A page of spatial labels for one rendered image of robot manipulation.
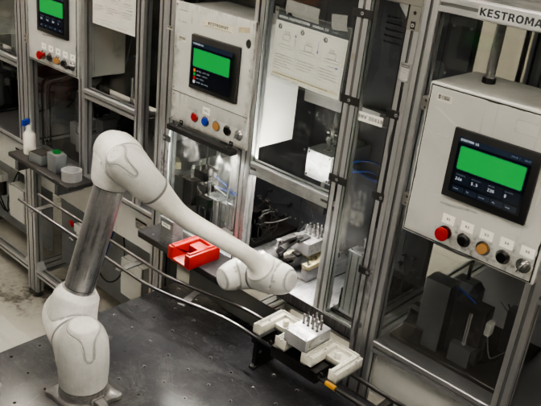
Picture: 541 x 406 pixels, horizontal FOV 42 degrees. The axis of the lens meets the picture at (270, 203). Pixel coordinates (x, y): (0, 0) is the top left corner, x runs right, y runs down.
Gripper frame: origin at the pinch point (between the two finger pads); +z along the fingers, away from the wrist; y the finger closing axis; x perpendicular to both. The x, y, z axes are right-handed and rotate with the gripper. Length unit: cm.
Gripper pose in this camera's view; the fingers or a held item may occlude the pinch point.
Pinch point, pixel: (301, 244)
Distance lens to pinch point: 266.6
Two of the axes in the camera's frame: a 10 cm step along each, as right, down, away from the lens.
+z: 6.8, -2.5, 6.9
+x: -7.2, -3.5, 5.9
